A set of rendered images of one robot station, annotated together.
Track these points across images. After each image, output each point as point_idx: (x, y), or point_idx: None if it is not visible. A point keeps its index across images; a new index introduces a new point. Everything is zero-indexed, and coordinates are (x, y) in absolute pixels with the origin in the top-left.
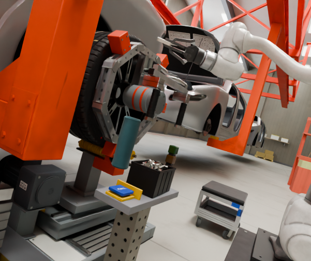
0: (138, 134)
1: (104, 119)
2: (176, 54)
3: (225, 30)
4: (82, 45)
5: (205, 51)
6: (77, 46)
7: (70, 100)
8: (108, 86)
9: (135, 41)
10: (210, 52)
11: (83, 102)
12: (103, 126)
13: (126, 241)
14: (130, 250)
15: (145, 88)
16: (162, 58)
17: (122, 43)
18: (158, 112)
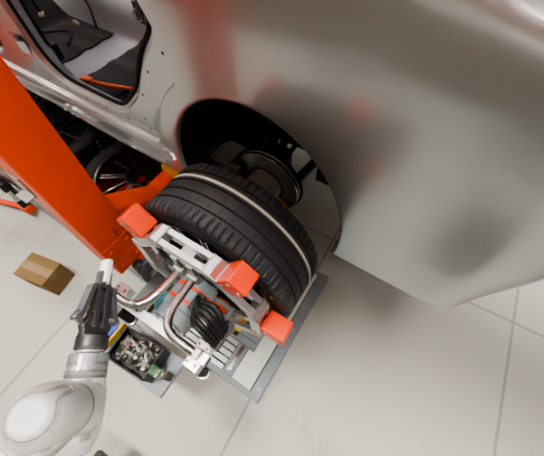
0: (230, 320)
1: (163, 275)
2: (110, 303)
3: (50, 382)
4: (66, 223)
5: (75, 349)
6: (64, 223)
7: (94, 250)
8: (145, 255)
9: (183, 223)
10: (67, 360)
11: None
12: (181, 277)
13: None
14: None
15: (173, 290)
16: (223, 278)
17: (125, 227)
18: (176, 328)
